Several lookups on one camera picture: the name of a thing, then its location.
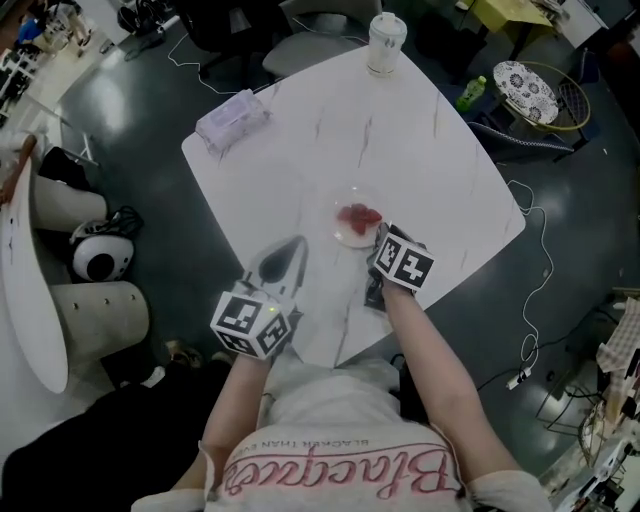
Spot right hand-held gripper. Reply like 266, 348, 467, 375
363, 221, 436, 312

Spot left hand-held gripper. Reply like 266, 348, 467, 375
209, 236, 309, 360

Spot clear glass plate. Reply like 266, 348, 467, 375
331, 185, 390, 250

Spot person's right forearm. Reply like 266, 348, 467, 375
381, 285, 512, 482

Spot person's left forearm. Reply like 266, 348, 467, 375
169, 349, 282, 494

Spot red strawberries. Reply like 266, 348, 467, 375
336, 202, 383, 235

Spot white marble table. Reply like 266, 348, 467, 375
180, 43, 527, 372

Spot clear purple tissue pack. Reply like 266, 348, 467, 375
194, 88, 274, 154

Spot green drink bottle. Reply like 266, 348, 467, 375
455, 75, 488, 113

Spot navy blue chair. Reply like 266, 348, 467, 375
466, 119, 575, 164

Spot black and white panda helmet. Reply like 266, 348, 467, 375
68, 217, 137, 283

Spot white lidded tumbler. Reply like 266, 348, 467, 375
367, 11, 408, 78

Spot beige cylinder table leg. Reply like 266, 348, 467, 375
48, 280, 151, 372
31, 173, 109, 232

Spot grey office chair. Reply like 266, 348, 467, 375
261, 0, 384, 79

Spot white shirt with pink print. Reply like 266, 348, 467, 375
130, 358, 554, 512

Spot floral round seat cushion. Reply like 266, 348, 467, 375
492, 60, 559, 125

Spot yellow table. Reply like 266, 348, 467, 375
468, 0, 555, 35

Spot white oval side table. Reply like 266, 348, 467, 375
0, 144, 70, 395

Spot black trousers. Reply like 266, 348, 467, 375
0, 357, 234, 512

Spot checked cloth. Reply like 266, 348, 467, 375
596, 298, 640, 374

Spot long white floor cable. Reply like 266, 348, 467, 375
506, 178, 557, 374

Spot gold wire chair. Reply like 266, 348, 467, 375
517, 61, 592, 133

